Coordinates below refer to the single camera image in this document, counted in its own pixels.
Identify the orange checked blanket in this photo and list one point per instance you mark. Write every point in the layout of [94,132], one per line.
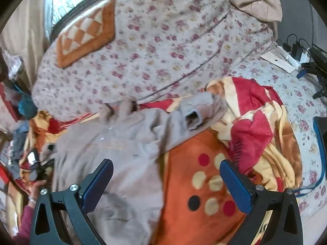
[102,30]

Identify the beige blanket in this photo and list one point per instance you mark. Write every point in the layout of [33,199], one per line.
[255,2]

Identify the blue jeans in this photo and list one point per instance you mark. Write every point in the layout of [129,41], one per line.
[19,139]

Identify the white flat box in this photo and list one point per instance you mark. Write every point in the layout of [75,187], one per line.
[278,60]

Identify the orange red yellow printed blanket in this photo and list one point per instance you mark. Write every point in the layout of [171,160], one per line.
[184,183]

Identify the floral bed sheet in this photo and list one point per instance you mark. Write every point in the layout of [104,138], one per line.
[301,99]

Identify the black power adapter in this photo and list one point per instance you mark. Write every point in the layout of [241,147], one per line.
[286,46]
[297,51]

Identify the person's left hand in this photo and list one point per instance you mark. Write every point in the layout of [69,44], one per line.
[34,187]

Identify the white power strip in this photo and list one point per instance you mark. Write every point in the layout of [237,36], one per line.
[305,55]

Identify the black device with blue parts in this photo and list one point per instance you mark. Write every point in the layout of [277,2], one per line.
[316,65]

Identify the floral quilt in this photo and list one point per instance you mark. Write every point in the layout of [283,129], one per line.
[166,43]

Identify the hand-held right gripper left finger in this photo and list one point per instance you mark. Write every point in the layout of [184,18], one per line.
[98,183]

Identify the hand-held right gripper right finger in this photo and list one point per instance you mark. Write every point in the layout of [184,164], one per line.
[236,183]

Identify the dark blue-edged object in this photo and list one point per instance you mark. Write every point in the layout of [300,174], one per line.
[321,137]

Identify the teal cloth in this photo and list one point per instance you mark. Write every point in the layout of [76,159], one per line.
[26,107]

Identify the grey button-up jacket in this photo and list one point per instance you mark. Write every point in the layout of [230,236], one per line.
[115,155]

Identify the person's left forearm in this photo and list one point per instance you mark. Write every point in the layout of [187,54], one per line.
[24,224]

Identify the beige curtain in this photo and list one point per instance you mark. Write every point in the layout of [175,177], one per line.
[23,38]

